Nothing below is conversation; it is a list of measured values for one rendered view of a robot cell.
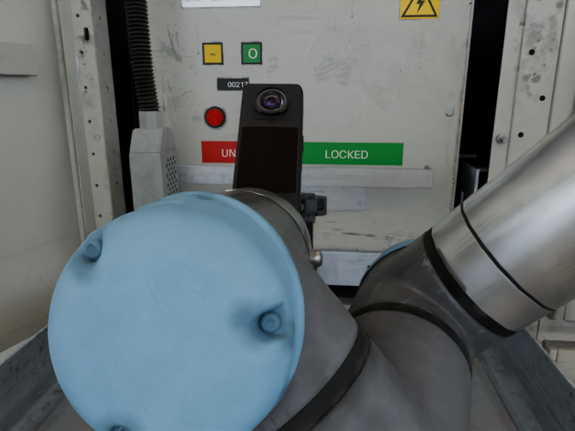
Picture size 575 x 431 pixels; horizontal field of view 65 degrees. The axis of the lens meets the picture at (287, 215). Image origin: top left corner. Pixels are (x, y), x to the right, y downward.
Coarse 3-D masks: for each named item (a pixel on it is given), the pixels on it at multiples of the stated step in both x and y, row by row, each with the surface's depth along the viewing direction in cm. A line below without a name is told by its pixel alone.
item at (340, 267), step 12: (324, 252) 74; (336, 252) 74; (348, 252) 74; (360, 252) 74; (372, 252) 73; (324, 264) 75; (336, 264) 74; (348, 264) 74; (360, 264) 74; (324, 276) 75; (336, 276) 75; (348, 276) 75; (360, 276) 75
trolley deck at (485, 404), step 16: (480, 368) 56; (480, 384) 53; (64, 400) 50; (480, 400) 50; (496, 400) 50; (48, 416) 47; (64, 416) 47; (80, 416) 47; (480, 416) 47; (496, 416) 47
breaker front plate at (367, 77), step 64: (320, 0) 65; (384, 0) 64; (448, 0) 64; (192, 64) 69; (256, 64) 68; (320, 64) 68; (384, 64) 67; (448, 64) 66; (192, 128) 72; (320, 128) 70; (384, 128) 69; (448, 128) 68; (384, 192) 72; (448, 192) 71
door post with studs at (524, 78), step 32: (512, 0) 59; (544, 0) 59; (512, 32) 60; (544, 32) 60; (512, 64) 61; (544, 64) 61; (512, 96) 62; (544, 96) 62; (512, 128) 63; (544, 128) 63; (512, 160) 64
